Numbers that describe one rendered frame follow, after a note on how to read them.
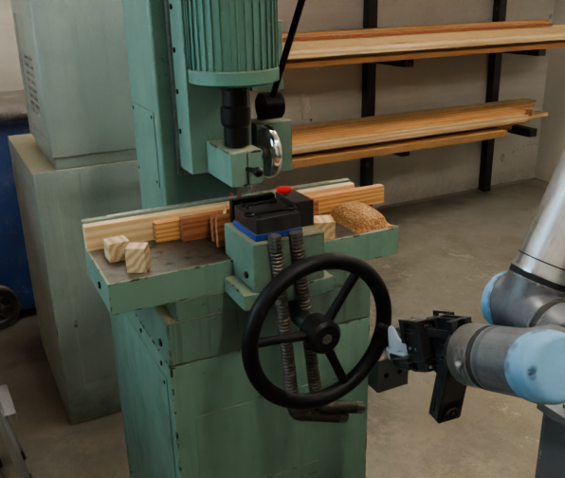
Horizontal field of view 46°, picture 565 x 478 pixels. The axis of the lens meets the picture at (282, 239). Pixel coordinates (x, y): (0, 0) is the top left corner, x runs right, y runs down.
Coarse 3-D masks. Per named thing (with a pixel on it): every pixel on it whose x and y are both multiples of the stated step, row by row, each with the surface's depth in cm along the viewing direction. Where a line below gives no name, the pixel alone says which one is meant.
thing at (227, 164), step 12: (216, 144) 137; (216, 156) 137; (228, 156) 130; (240, 156) 130; (252, 156) 132; (216, 168) 138; (228, 168) 131; (240, 168) 131; (228, 180) 133; (240, 180) 132; (252, 180) 133
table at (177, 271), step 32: (96, 256) 126; (160, 256) 126; (192, 256) 125; (224, 256) 125; (128, 288) 116; (160, 288) 119; (192, 288) 122; (224, 288) 124; (288, 288) 119; (320, 288) 122
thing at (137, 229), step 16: (304, 192) 146; (320, 192) 148; (192, 208) 137; (208, 208) 137; (96, 224) 129; (112, 224) 129; (128, 224) 131; (144, 224) 132; (96, 240) 129; (144, 240) 133
